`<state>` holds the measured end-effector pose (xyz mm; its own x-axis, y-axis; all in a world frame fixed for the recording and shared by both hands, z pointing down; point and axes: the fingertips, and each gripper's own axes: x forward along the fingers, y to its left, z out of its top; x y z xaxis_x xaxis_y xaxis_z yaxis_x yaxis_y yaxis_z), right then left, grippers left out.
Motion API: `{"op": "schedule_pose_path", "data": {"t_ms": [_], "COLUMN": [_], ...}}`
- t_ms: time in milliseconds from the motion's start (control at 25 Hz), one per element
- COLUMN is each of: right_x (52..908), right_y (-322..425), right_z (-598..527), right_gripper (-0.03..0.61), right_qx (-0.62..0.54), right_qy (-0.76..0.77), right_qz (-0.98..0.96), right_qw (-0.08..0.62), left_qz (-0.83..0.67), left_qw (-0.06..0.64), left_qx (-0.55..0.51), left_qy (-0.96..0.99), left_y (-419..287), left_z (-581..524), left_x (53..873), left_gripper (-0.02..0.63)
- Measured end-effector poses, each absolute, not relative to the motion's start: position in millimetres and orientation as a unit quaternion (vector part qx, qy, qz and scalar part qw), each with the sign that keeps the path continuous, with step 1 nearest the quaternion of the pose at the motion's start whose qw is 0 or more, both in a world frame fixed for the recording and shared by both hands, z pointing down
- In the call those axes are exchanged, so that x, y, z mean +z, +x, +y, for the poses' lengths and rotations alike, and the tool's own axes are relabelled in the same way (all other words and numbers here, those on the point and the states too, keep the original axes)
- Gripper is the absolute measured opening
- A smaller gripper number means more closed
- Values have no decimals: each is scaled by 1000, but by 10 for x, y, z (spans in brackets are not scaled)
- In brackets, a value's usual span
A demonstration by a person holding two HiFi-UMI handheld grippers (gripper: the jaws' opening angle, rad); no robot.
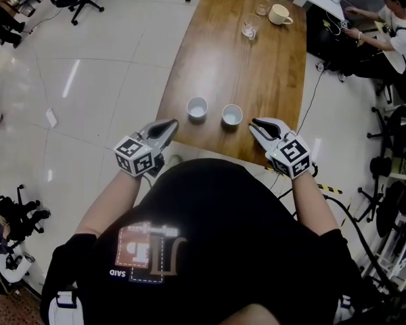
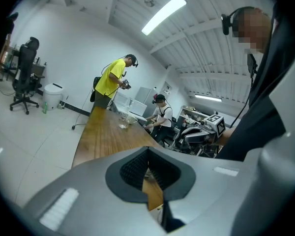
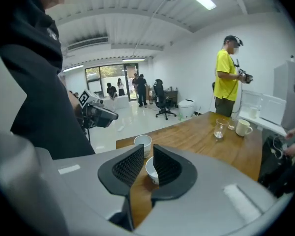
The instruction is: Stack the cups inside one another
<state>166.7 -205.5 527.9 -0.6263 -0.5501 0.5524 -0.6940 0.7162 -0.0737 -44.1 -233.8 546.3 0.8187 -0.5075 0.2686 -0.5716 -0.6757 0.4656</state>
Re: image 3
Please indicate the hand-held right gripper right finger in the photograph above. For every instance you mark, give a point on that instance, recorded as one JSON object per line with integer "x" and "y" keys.
{"x": 199, "y": 200}

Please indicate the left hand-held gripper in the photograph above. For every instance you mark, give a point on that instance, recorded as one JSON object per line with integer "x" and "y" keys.
{"x": 88, "y": 98}

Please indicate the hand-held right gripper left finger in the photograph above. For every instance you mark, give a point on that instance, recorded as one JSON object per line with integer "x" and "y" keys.
{"x": 88, "y": 193}

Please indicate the white paper cup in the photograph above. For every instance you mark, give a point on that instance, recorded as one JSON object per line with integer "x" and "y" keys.
{"x": 151, "y": 169}
{"x": 142, "y": 142}

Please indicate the person's left forearm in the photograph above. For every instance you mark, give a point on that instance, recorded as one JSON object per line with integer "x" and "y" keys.
{"x": 75, "y": 107}

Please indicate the white low platform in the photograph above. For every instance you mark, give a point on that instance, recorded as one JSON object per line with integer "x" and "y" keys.
{"x": 120, "y": 102}

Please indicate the glass door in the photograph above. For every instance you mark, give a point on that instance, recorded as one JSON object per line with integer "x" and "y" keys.
{"x": 108, "y": 75}

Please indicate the wooden table with metal legs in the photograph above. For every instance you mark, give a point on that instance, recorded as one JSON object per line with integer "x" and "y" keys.
{"x": 191, "y": 139}

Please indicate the black office chair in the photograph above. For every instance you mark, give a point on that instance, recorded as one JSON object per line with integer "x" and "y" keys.
{"x": 161, "y": 95}

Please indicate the brown wooden desk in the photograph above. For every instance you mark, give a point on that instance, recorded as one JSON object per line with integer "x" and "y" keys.
{"x": 170, "y": 97}

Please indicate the clear glass tumbler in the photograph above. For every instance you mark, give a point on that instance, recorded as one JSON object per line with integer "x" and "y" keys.
{"x": 221, "y": 129}
{"x": 232, "y": 124}

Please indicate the ceiling air conditioner vent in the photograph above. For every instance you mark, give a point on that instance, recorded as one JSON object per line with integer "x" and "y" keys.
{"x": 88, "y": 43}

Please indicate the person's black printed t-shirt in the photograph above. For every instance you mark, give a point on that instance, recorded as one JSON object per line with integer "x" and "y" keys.
{"x": 34, "y": 82}

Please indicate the green plastic bottle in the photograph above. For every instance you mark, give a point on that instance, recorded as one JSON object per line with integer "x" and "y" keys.
{"x": 180, "y": 117}

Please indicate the black fabric case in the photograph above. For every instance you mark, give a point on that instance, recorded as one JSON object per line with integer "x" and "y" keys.
{"x": 273, "y": 161}

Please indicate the cream ceramic mug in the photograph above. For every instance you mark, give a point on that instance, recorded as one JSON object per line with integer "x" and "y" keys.
{"x": 243, "y": 128}

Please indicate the white smart toilet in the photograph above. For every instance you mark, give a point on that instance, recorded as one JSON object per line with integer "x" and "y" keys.
{"x": 186, "y": 106}

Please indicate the white desk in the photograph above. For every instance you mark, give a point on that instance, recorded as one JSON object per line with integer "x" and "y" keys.
{"x": 268, "y": 125}

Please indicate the white storage box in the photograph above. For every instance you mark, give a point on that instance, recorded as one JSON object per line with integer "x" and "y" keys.
{"x": 273, "y": 107}
{"x": 250, "y": 99}

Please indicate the grey metal cabinet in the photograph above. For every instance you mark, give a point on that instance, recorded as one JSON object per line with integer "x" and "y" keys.
{"x": 287, "y": 82}

